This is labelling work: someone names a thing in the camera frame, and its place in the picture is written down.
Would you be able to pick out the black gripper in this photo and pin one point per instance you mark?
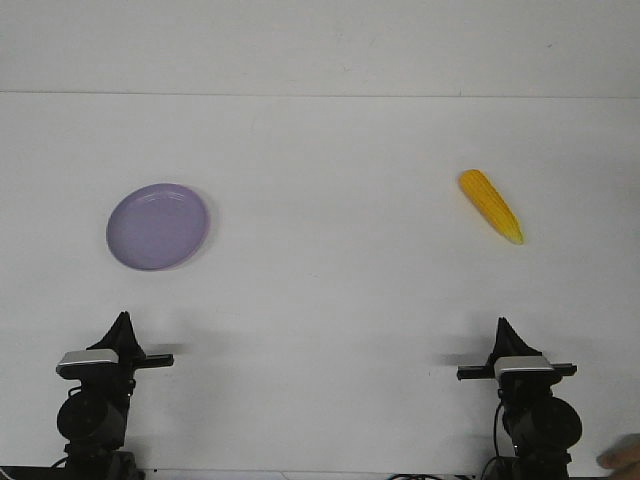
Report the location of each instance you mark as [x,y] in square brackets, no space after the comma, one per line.
[121,358]
[509,343]

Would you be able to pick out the purple round plate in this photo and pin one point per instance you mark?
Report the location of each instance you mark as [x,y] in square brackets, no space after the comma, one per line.
[157,227]

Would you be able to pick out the yellow corn cob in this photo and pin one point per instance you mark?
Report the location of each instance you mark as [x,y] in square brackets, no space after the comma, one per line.
[482,194]

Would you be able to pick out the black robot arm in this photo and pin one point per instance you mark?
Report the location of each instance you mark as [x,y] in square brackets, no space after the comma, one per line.
[541,427]
[94,417]

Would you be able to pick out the person's hand at edge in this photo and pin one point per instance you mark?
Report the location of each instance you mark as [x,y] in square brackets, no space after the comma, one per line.
[622,455]

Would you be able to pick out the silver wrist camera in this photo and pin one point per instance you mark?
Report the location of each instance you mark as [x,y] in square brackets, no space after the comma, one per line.
[521,365]
[77,364]

